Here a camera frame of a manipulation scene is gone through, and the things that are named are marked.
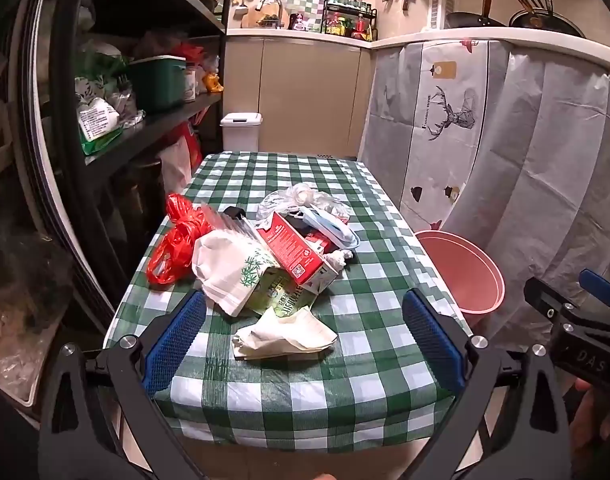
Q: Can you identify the person's right hand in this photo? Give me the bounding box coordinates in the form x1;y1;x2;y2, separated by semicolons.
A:
567;379;610;465

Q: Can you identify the steel kitchen faucet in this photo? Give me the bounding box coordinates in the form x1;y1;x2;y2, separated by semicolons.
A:
257;0;286;28

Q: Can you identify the crumpled white paper napkin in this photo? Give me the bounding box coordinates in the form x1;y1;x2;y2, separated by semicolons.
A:
231;306;338;361

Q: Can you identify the pink plastic bucket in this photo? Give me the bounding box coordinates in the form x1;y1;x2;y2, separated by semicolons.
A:
414;230;506;315

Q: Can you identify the red and white carton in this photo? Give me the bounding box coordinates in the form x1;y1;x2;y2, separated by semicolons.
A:
256;211;340;295

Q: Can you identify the beige kitchen cabinet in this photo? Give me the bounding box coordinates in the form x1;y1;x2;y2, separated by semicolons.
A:
224;35;378;158

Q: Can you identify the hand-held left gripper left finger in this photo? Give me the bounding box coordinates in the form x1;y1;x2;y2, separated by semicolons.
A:
37;287;208;480

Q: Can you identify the green white packet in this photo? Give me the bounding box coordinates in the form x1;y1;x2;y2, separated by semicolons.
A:
75;95;126;156

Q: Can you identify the white lidded bin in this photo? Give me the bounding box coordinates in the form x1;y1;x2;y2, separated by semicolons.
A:
220;112;263;153

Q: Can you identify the white bamboo print paper bag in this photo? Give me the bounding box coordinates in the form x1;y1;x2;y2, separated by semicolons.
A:
191;230;278;317

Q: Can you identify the deer printed curtain cloth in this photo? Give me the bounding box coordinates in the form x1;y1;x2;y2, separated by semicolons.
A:
359;40;513;231

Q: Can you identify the white pink sack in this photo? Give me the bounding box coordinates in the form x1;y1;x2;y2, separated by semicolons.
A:
157;132;193;196

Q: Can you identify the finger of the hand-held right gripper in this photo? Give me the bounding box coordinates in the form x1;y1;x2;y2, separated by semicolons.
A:
524;276;578;323
579;268;610;328

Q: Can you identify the black frying pan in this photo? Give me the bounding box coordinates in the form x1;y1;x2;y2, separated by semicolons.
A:
494;0;586;38

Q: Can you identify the orange red sack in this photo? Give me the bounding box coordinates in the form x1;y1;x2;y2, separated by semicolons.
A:
177;117;206;171

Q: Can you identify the blue white package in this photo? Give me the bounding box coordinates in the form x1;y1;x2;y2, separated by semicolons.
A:
297;208;360;250

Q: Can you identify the clear plastic bag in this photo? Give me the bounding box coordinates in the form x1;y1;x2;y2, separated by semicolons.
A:
256;182;353;226

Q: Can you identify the green storage box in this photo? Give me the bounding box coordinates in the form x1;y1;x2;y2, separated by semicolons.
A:
127;55;187;113

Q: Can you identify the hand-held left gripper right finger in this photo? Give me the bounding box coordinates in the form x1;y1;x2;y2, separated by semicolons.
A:
401;287;573;480

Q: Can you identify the grey white curtain cloth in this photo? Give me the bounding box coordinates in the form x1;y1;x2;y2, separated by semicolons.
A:
442;52;610;338

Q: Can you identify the wooden cutting board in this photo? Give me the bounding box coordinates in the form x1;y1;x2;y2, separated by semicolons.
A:
240;2;286;30

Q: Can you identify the green white checked tablecloth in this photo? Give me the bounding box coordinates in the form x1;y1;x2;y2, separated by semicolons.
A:
102;151;473;453

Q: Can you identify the green printed packet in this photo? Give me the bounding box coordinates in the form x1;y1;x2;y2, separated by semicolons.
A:
245;267;318;318

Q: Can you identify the red plastic bag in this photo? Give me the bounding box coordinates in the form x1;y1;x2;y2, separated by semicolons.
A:
146;193;213;286

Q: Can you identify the black spice rack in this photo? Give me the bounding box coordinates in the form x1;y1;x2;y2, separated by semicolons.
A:
322;0;380;42

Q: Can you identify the black wok wooden handle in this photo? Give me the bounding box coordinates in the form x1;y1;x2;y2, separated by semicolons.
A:
444;0;508;30

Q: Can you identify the black metal shelf rack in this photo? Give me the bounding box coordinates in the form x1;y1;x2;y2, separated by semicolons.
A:
15;0;238;321

